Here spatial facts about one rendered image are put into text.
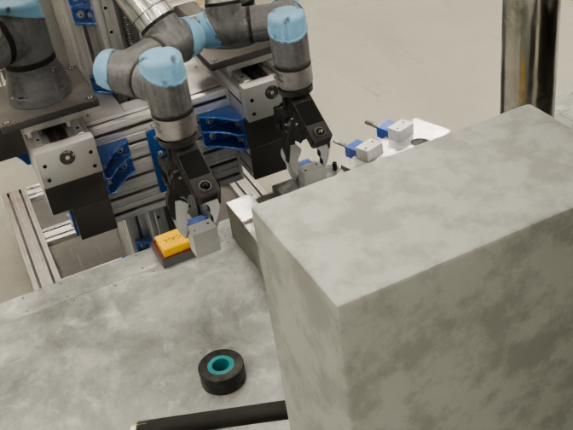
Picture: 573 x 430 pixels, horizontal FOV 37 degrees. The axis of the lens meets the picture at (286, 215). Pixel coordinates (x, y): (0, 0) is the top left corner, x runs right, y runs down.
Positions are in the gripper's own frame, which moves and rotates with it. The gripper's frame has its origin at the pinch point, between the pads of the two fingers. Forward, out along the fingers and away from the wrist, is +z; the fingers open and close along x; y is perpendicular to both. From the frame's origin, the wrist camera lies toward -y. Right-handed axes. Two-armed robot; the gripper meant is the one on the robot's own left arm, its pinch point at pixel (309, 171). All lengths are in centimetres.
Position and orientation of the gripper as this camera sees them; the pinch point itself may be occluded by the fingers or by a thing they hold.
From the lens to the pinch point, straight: 185.6
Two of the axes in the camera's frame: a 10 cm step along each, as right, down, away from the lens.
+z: 1.2, 8.1, 5.7
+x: -8.9, 3.4, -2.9
